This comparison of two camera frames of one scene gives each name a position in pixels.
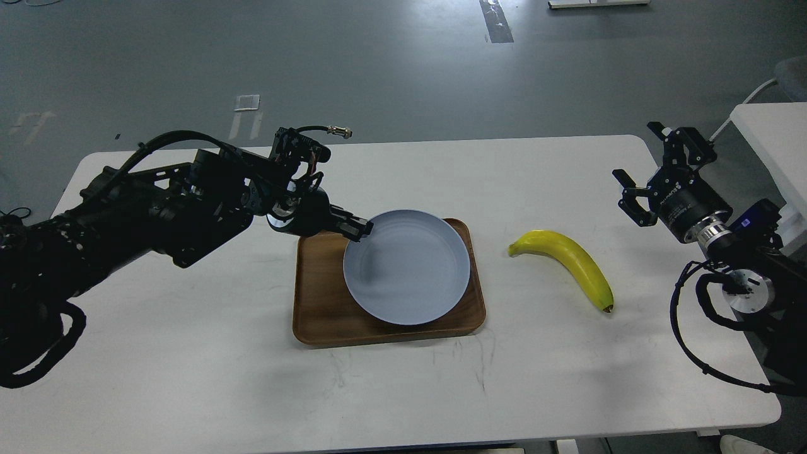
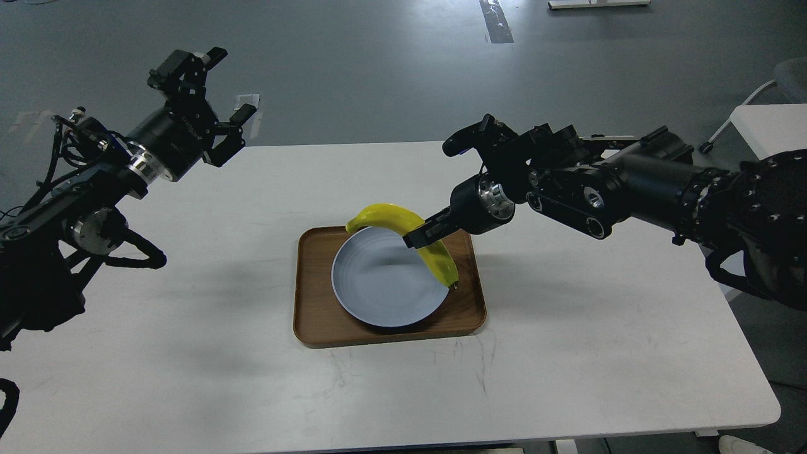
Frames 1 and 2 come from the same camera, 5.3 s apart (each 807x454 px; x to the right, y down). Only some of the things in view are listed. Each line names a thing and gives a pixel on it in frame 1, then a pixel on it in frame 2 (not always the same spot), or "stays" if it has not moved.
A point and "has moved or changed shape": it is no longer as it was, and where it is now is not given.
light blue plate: (413, 269) has moved or changed shape
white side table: (780, 130) stays
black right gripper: (680, 197) → (477, 205)
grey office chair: (791, 76) stays
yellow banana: (547, 243) → (437, 253)
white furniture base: (584, 3) stays
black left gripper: (307, 212) → (176, 135)
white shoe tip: (731, 444) stays
